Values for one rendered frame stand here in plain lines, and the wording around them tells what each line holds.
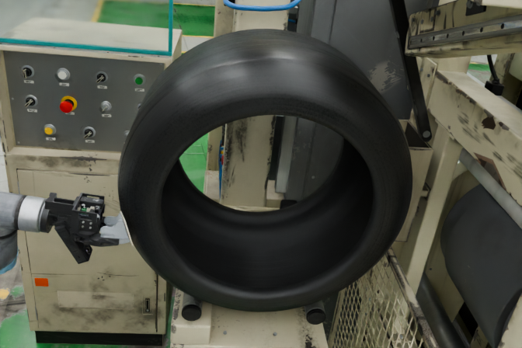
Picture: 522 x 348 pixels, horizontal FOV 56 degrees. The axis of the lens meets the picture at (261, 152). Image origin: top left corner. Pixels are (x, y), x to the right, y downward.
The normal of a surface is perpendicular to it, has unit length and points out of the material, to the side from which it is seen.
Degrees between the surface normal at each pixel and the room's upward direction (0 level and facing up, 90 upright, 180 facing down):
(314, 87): 44
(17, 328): 0
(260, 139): 90
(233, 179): 90
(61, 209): 90
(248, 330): 0
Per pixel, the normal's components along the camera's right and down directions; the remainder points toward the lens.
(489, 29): -0.99, -0.07
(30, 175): 0.06, 0.45
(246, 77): -0.07, -0.34
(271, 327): 0.10, -0.89
